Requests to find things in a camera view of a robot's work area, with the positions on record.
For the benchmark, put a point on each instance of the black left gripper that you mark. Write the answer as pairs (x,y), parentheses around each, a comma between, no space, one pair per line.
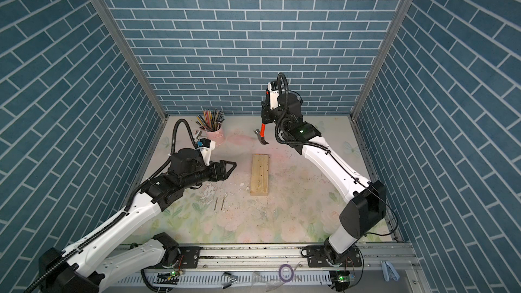
(222,174)

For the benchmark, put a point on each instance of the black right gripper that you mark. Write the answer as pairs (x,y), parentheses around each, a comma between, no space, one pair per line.
(268,113)

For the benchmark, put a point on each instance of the red black claw hammer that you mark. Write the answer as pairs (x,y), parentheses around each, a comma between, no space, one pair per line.
(261,132)

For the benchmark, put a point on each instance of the light wooden nail block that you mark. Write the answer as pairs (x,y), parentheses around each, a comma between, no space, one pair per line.
(259,184)

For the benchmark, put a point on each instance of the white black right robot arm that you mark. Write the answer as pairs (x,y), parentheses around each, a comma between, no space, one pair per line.
(366,201)

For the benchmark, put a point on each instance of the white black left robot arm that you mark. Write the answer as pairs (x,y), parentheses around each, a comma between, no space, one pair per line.
(88,265)

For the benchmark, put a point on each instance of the pink metal pencil bucket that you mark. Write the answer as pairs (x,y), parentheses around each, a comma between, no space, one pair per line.
(217,135)

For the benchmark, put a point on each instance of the bundle of coloured pencils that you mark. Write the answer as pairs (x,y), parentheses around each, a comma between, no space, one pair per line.
(210,120)

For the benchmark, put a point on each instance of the grey blue clamp tool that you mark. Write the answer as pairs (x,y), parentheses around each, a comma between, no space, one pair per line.
(389,272)

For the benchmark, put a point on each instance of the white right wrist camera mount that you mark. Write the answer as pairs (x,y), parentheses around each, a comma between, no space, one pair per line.
(272,95)

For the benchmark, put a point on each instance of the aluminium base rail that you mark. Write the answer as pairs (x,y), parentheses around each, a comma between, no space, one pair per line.
(216,265)

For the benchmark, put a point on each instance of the aluminium corner post right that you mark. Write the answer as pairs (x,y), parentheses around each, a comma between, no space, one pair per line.
(384,49)

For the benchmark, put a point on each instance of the aluminium corner post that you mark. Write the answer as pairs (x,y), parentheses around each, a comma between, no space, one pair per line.
(112,27)
(384,49)

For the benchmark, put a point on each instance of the aluminium corner post left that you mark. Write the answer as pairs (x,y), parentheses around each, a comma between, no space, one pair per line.
(112,27)

